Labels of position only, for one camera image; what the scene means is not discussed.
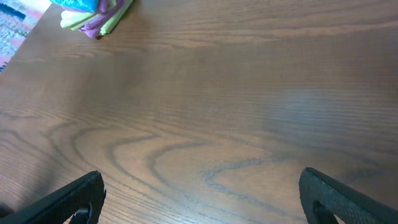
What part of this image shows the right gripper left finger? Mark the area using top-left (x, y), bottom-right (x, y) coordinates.
top-left (1, 170), bottom-right (106, 224)

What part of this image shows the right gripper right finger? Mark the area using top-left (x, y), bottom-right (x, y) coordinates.
top-left (298, 167), bottom-right (397, 224)

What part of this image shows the blue cloth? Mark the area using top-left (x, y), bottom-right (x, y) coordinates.
top-left (50, 0), bottom-right (99, 12)

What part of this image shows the lower green folded cloth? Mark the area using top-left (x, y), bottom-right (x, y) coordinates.
top-left (99, 0), bottom-right (134, 36)

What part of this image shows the green folded cloth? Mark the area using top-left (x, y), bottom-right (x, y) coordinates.
top-left (99, 0), bottom-right (134, 36)
top-left (60, 0), bottom-right (116, 30)

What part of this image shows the bottom purple folded cloth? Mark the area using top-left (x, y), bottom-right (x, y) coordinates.
top-left (79, 0), bottom-right (120, 39)

